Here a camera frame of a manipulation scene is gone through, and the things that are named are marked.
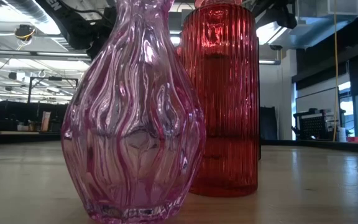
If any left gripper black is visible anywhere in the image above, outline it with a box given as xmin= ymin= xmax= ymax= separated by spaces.
xmin=86 ymin=6 xmax=118 ymax=60

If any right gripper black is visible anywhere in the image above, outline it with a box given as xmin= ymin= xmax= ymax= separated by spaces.
xmin=253 ymin=0 xmax=298 ymax=30

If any pink wavy glass vase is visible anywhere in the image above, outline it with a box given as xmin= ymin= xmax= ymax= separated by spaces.
xmin=60 ymin=0 xmax=207 ymax=224

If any red ribbed cylinder vase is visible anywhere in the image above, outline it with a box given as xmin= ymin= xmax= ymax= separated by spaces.
xmin=180 ymin=0 xmax=260 ymax=198

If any short ceiling light strip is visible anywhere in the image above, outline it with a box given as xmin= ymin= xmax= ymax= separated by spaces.
xmin=259 ymin=58 xmax=282 ymax=65

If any long ceiling light strip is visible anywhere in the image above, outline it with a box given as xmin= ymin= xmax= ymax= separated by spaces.
xmin=0 ymin=49 xmax=92 ymax=60

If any black standing panel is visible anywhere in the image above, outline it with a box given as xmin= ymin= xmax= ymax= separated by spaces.
xmin=259 ymin=106 xmax=278 ymax=141

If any peach paper bag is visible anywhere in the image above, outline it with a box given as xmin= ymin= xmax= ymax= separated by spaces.
xmin=40 ymin=111 xmax=52 ymax=133

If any black desk row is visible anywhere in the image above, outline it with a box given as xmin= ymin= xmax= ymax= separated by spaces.
xmin=0 ymin=100 xmax=69 ymax=133

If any white paper roll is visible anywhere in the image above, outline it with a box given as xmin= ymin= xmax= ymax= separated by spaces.
xmin=337 ymin=126 xmax=347 ymax=143

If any yellow black ceiling cable reel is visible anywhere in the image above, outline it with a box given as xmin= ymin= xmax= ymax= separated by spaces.
xmin=14 ymin=24 xmax=36 ymax=43

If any black overhead gantry frame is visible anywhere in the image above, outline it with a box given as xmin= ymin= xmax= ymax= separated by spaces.
xmin=27 ymin=76 xmax=79 ymax=104

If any black table edge rail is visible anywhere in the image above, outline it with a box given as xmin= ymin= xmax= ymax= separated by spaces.
xmin=259 ymin=138 xmax=291 ymax=147

